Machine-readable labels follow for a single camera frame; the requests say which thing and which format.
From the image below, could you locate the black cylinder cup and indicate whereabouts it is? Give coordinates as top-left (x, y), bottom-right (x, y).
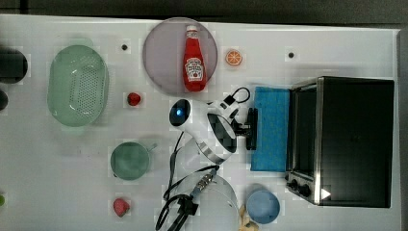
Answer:
top-left (0, 48), bottom-right (28, 84)
top-left (0, 90), bottom-right (9, 111)

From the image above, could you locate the black toaster oven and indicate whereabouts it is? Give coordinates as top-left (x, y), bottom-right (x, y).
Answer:
top-left (244, 75), bottom-right (395, 209)

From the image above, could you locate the red strawberry toy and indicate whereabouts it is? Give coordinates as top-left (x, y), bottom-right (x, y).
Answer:
top-left (113, 198), bottom-right (130, 218)

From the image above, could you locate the red ketchup bottle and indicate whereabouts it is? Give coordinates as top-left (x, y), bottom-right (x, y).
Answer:
top-left (182, 25), bottom-right (207, 92)

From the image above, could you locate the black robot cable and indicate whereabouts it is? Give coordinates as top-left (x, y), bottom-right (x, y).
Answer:
top-left (155, 87), bottom-right (252, 231)

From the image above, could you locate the blue bowl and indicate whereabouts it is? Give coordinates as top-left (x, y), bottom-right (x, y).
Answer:
top-left (245, 188), bottom-right (280, 224)

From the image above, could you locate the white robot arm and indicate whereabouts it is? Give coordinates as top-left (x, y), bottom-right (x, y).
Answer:
top-left (160, 99), bottom-right (241, 231)

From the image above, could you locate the green mug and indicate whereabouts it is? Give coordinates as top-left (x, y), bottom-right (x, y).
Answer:
top-left (110, 141), bottom-right (157, 181)

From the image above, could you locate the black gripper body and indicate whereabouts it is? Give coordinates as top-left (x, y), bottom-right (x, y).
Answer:
top-left (230, 110), bottom-right (251, 137)

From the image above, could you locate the orange slice toy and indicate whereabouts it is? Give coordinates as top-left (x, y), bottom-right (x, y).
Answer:
top-left (225, 49), bottom-right (242, 66)

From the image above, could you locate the small red tomato toy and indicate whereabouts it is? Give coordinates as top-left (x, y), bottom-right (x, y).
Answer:
top-left (127, 92), bottom-right (141, 107)

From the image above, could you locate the small green object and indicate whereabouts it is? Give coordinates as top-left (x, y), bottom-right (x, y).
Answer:
top-left (0, 194), bottom-right (5, 206)

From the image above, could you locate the yellow banana toy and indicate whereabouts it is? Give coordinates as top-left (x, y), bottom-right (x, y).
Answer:
top-left (239, 205), bottom-right (259, 231)

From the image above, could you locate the green colander basket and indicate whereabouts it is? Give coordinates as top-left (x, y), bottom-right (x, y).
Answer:
top-left (47, 45), bottom-right (109, 127)

